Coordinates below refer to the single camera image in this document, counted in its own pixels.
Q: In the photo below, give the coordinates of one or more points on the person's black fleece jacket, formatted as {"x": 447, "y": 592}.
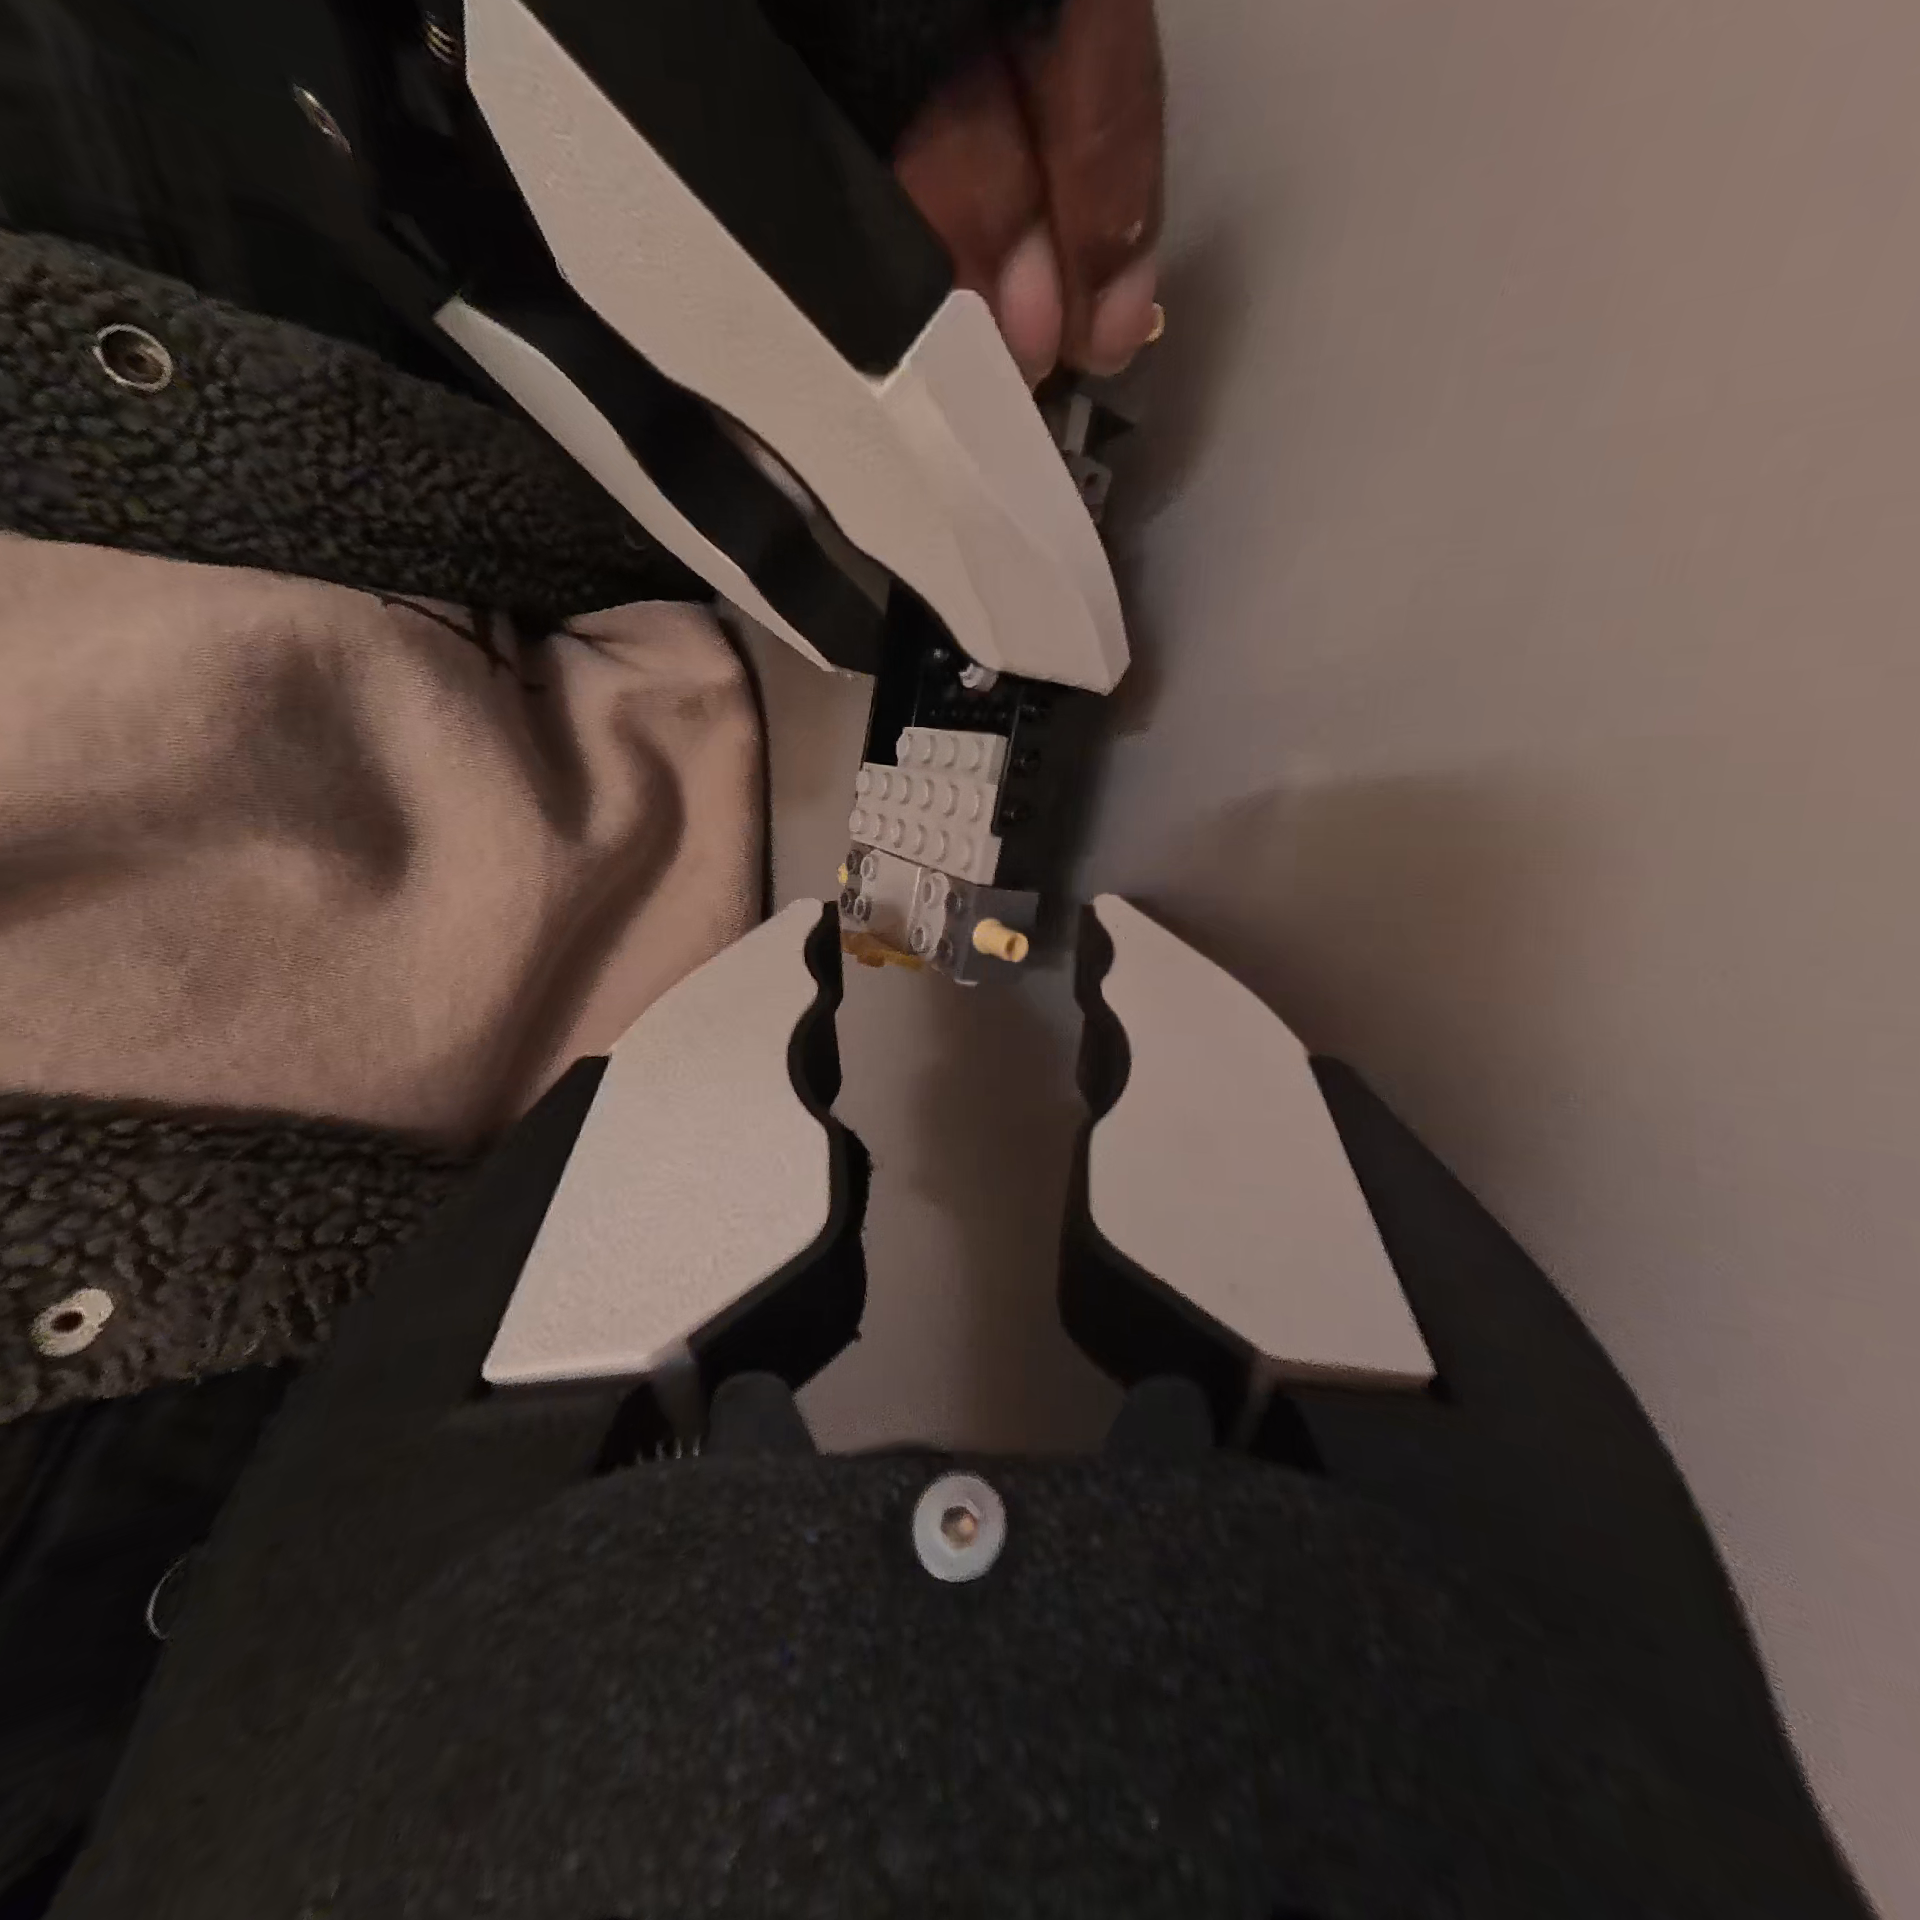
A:
{"x": 301, "y": 452}

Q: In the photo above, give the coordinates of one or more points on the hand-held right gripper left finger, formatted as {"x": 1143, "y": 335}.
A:
{"x": 676, "y": 1202}

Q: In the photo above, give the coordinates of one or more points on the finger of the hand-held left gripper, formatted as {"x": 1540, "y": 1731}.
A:
{"x": 720, "y": 254}
{"x": 630, "y": 464}

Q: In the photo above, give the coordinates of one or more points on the person's left hand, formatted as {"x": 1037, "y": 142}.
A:
{"x": 1080, "y": 195}

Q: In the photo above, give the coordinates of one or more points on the toy brick car chassis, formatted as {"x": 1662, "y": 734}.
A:
{"x": 923, "y": 810}

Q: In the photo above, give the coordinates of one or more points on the grey desk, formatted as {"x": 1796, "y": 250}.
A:
{"x": 1500, "y": 599}

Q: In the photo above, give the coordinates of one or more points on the person's beige top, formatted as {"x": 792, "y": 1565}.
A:
{"x": 301, "y": 827}

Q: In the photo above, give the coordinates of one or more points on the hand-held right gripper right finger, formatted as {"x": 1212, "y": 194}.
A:
{"x": 1244, "y": 1202}

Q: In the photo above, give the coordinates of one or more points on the yellow hinge brick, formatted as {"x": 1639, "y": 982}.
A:
{"x": 879, "y": 955}

